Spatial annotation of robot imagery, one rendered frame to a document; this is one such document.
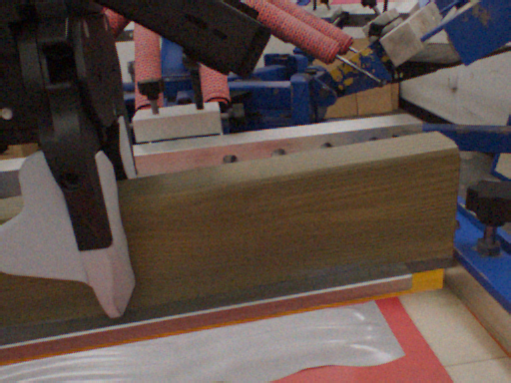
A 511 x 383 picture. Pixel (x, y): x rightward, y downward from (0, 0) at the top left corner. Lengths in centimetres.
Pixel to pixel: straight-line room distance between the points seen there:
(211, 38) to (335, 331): 27
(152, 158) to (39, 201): 41
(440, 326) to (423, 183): 20
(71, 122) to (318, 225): 13
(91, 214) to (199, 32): 9
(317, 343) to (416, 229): 16
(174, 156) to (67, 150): 43
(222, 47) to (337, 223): 11
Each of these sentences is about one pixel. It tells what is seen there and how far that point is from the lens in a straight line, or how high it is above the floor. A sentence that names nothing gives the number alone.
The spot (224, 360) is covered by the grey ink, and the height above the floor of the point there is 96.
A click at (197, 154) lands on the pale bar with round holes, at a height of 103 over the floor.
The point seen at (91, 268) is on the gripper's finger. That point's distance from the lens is 22.
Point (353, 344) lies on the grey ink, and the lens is 38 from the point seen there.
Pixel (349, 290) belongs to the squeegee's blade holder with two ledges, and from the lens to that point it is 25.
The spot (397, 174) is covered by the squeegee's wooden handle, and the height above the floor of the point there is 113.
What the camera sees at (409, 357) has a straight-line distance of 39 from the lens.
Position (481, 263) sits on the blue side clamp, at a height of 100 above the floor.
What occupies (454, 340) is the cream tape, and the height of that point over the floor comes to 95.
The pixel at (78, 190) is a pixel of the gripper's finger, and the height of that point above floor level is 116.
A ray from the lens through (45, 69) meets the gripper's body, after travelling 19.
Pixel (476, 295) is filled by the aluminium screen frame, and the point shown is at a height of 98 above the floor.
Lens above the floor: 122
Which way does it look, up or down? 24 degrees down
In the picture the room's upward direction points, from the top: 5 degrees counter-clockwise
